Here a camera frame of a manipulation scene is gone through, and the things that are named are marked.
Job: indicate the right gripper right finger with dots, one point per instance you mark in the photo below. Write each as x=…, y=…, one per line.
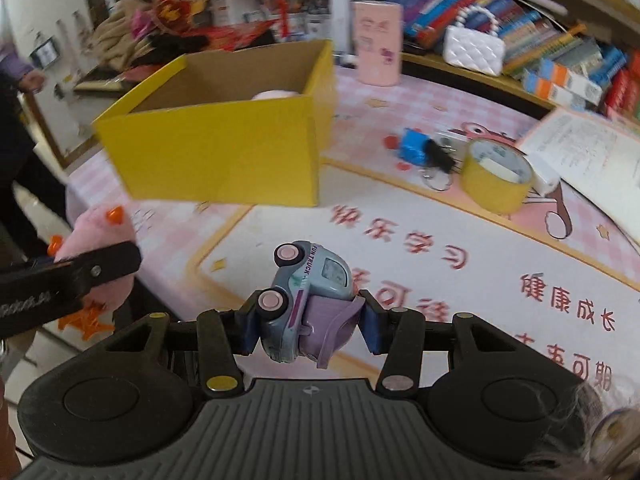
x=399, y=336

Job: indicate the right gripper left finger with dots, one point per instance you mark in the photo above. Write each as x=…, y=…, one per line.
x=223, y=335

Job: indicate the blue purple toy car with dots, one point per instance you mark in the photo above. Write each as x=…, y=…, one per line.
x=311, y=308

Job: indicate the small pink plush chick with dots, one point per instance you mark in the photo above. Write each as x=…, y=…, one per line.
x=103, y=239

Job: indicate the black binder clip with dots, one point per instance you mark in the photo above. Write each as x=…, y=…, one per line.
x=439, y=167

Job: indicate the yellow tape roll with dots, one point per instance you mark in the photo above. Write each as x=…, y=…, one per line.
x=495, y=176

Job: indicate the blue toy block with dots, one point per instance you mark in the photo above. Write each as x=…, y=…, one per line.
x=412, y=147

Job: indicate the white staples box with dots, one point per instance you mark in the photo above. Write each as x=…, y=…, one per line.
x=453, y=143

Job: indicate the large pink plush pig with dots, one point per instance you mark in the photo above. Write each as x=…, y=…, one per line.
x=274, y=94

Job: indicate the person in purple jacket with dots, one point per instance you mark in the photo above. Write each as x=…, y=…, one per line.
x=20, y=164

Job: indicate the pink checkered table mat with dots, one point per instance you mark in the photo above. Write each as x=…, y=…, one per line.
x=558, y=275

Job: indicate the yellow cardboard box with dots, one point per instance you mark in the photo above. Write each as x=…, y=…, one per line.
x=191, y=130

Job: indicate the beige blanket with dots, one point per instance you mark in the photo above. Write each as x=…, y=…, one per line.
x=123, y=36

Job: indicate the open workbook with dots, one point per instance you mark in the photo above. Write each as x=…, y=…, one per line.
x=596, y=158

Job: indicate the orange blue medicine box lower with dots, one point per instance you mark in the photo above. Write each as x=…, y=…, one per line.
x=551, y=92

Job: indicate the orange blue medicine box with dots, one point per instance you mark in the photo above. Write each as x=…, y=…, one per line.
x=551, y=92
x=571, y=81

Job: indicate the white quilted pearl purse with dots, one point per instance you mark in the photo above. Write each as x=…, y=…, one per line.
x=481, y=52

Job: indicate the orange blue medicine box upper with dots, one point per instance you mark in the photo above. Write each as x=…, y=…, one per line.
x=571, y=81

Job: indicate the pink cylindrical pen holder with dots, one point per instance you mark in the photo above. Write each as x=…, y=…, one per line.
x=378, y=42

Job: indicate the red hanging tassel ornament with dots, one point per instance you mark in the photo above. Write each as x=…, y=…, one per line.
x=283, y=6

